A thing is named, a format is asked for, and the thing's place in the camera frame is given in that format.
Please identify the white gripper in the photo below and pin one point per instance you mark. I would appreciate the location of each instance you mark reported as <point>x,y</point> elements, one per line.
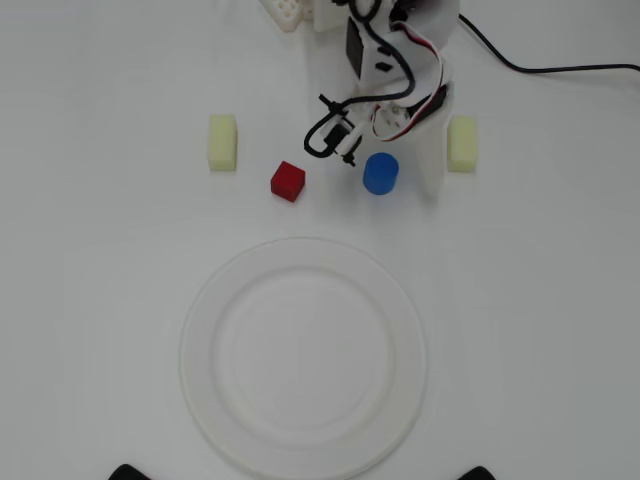
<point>434,150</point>

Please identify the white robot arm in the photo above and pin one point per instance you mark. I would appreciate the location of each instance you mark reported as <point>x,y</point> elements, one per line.
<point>400,45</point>

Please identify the blue cylinder block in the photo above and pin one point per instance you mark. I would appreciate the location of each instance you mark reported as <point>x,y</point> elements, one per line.
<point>381,174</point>

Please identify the pale yellow sponge block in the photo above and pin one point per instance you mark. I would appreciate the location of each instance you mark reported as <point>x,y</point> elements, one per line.
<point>222,143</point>
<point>462,145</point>

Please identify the red cube block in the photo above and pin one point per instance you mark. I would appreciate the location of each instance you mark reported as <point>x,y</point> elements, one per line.
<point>288,181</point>

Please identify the white perforated plastic block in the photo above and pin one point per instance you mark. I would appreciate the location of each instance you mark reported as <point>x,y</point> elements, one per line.
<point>286,12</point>

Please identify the white round plate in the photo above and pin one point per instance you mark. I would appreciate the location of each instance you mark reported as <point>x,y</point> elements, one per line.
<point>303,357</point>

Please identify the black rounded stand foot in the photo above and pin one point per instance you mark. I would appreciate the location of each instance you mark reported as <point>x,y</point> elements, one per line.
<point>129,473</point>
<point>481,474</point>

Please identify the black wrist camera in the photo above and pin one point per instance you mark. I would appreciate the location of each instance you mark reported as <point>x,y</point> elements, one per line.
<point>334,135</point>

